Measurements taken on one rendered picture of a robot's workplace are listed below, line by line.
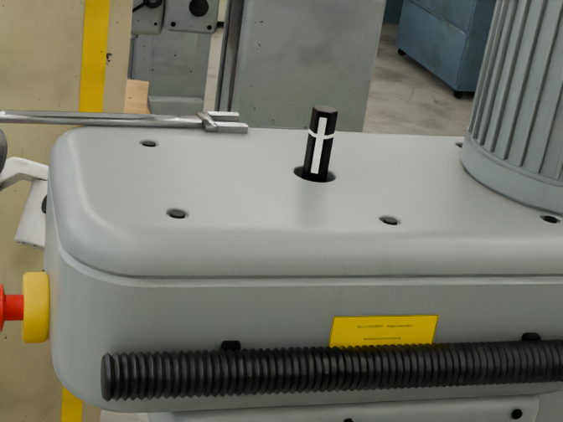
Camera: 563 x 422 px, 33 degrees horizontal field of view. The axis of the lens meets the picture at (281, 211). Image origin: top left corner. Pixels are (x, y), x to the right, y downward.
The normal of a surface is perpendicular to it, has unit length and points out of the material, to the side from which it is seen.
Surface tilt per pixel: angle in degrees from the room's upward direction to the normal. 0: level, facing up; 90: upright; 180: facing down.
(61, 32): 90
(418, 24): 90
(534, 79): 90
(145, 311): 90
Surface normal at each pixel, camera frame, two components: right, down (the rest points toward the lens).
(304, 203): 0.14, -0.91
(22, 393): 0.26, 0.42
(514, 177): -0.68, 0.21
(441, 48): -0.95, -0.01
